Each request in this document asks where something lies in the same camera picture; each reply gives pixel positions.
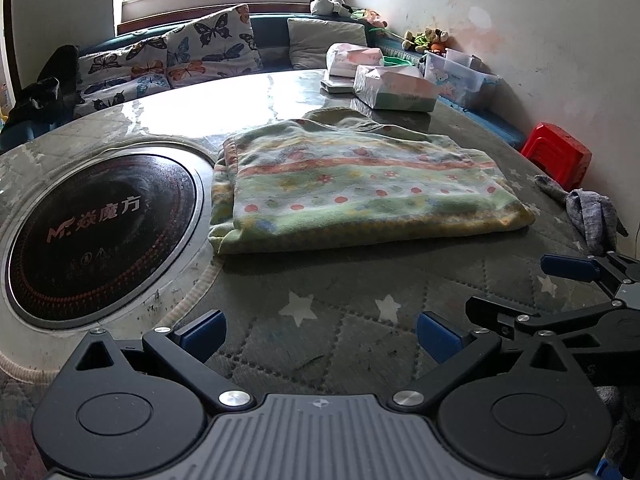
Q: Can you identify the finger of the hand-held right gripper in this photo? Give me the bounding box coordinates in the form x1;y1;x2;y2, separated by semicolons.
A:
465;296;627;342
541;252;640;301

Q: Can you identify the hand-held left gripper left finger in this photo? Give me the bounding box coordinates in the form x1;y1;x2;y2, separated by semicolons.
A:
74;309;255;411

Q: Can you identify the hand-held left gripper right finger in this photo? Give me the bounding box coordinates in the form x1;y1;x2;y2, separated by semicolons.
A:
386;311;587;411

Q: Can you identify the pastel patterned button shirt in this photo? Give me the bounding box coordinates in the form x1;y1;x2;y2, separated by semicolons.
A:
207;107;537;256

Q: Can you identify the grey cloth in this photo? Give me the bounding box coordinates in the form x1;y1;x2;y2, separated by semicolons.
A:
534;175;630;257

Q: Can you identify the red plastic stool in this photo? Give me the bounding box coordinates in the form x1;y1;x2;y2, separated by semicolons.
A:
520;122;592;191

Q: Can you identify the round black induction cooktop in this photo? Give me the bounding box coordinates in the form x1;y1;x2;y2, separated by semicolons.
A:
2;152;201;331

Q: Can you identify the clear plastic storage box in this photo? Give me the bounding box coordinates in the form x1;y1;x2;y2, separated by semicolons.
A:
422;48;501;106

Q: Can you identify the green white tissue box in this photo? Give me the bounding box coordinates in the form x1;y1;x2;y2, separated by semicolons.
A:
353;64;441;112

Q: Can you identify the small plush toys group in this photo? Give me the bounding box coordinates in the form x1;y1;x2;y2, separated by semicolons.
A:
402;27;448;56

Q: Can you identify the butterfly print pillow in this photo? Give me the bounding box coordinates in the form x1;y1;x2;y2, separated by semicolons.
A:
75;35;173;116
165;4;263;88

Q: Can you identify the dark clothing pile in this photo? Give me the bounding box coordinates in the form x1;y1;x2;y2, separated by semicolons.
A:
0;45;83;153

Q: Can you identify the pink tissue pack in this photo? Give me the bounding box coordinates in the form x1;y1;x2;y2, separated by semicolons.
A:
326;42;383;78

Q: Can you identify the teal sofa bench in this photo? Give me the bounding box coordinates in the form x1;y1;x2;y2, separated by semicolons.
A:
0;12;526;156

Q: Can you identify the plain grey pillow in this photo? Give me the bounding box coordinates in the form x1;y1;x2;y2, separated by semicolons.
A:
287;17;368;71

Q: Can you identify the pink green plush toy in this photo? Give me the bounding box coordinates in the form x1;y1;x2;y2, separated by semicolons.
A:
357;8;388;28

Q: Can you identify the white plush toy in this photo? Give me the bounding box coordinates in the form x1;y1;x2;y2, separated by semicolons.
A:
310;0;356;17

